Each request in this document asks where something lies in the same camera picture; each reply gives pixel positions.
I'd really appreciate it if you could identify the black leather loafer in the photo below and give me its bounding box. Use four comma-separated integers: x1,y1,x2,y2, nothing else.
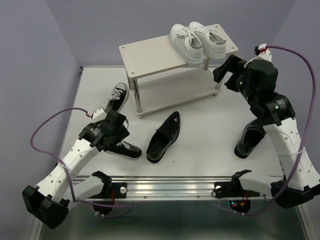
234,119,266,159
146,111,181,164

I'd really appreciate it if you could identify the white sneaker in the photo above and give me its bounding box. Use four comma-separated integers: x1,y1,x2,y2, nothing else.
169,24,204,67
188,21,227,60

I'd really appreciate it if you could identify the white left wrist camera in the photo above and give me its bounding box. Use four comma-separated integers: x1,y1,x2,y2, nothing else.
91,107,107,122

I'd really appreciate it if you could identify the aluminium mounting rail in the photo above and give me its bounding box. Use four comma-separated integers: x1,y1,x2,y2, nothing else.
67,176,283,201

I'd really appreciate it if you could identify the black canvas sneaker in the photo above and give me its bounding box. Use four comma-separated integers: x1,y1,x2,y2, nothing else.
104,82,129,113
106,140,142,160

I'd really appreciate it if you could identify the black leather loafer centre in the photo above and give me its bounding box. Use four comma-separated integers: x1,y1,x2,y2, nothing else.
146,111,181,164

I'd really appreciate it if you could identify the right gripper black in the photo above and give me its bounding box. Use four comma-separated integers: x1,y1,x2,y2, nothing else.
213,54,259,106

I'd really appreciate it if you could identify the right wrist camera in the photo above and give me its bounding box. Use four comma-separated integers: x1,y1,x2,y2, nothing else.
254,43,272,62

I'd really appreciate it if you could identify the black leather loafer right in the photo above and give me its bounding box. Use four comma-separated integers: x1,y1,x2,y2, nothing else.
234,119,266,159

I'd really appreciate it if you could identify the beige two-tier shoe shelf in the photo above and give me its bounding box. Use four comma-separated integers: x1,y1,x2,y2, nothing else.
118,23,239,119

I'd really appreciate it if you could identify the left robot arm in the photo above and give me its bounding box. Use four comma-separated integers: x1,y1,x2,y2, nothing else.
22,110,130,229

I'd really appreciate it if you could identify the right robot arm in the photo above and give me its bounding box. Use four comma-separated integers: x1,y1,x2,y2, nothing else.
213,55,320,209

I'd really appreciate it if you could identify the white sneaker on shelf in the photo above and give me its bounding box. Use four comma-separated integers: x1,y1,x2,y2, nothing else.
188,21,227,60

